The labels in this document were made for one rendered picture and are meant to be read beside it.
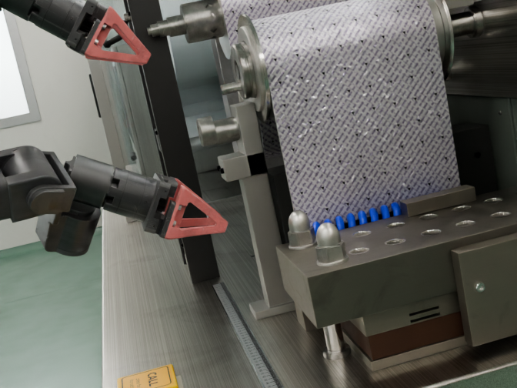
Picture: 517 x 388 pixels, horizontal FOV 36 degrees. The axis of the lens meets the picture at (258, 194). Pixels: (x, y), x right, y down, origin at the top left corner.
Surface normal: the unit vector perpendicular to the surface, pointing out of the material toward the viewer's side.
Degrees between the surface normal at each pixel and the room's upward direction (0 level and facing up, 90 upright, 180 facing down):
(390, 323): 90
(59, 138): 90
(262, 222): 90
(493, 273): 90
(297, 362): 0
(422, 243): 0
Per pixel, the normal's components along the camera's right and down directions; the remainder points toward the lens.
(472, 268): 0.19, 0.15
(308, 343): -0.20, -0.96
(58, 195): 0.52, 0.58
